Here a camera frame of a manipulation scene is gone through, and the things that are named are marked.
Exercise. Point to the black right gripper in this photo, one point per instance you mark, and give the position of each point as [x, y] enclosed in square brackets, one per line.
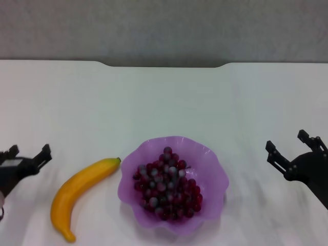
[312, 171]

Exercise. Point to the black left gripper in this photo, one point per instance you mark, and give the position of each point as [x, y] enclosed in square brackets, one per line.
[15, 171]

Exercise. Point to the yellow plastic banana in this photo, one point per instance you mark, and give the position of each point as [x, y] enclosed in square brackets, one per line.
[77, 184]

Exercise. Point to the dark red grape bunch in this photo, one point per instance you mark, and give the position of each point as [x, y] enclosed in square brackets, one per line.
[166, 184]

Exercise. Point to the purple wavy plastic bowl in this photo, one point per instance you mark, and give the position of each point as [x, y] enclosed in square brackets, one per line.
[215, 176]

